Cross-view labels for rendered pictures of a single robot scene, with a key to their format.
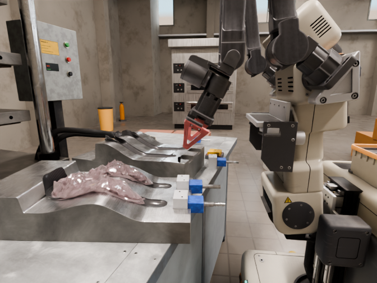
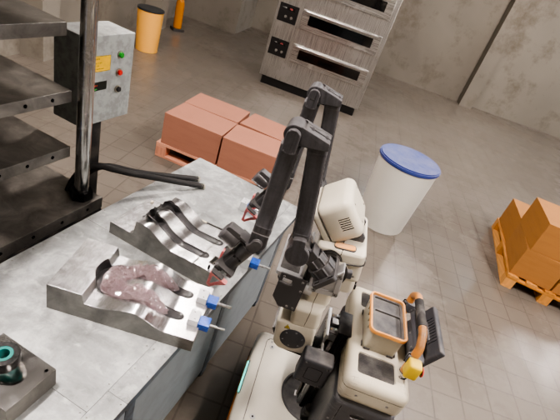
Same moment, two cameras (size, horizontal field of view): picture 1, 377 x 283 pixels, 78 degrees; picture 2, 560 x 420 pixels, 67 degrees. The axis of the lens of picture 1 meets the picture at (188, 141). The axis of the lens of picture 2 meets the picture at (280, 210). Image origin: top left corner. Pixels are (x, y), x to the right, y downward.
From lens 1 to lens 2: 0.99 m
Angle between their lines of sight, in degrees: 19
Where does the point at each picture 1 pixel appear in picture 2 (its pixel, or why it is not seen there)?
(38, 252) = (92, 332)
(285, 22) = (296, 242)
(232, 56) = (255, 245)
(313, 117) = not seen: hidden behind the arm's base
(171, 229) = (180, 341)
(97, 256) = (129, 345)
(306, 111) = not seen: hidden behind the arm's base
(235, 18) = (266, 220)
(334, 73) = (321, 281)
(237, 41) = (263, 235)
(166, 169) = (196, 271)
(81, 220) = (122, 319)
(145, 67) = not seen: outside the picture
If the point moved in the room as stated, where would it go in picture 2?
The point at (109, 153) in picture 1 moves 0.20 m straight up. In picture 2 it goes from (148, 235) to (154, 194)
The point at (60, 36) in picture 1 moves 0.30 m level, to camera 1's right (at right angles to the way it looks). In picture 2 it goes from (116, 46) to (182, 67)
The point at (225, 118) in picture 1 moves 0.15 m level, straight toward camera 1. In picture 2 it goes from (348, 93) to (347, 96)
